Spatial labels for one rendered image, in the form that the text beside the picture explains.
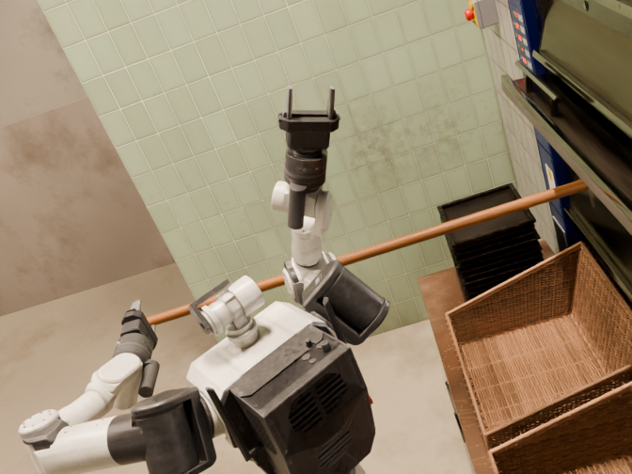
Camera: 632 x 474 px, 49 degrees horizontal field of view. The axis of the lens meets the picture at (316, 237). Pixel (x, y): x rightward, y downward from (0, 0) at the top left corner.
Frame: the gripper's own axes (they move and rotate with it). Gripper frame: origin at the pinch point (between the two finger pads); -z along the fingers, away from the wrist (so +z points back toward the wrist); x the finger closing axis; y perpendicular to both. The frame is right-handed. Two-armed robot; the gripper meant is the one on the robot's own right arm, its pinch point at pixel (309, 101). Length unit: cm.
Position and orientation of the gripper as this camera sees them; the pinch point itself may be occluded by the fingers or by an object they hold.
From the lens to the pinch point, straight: 140.4
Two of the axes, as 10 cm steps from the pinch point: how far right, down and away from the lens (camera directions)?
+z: -0.7, 8.3, 5.6
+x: -9.9, 0.2, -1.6
